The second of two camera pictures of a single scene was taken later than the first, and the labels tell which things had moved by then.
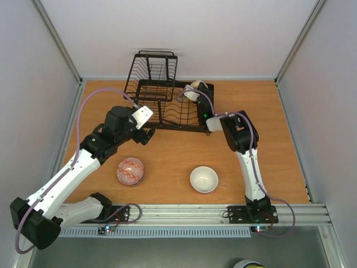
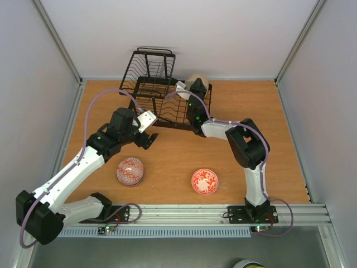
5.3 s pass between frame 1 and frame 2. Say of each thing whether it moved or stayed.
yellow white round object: stayed
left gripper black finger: moved
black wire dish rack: stayed
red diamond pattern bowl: stayed
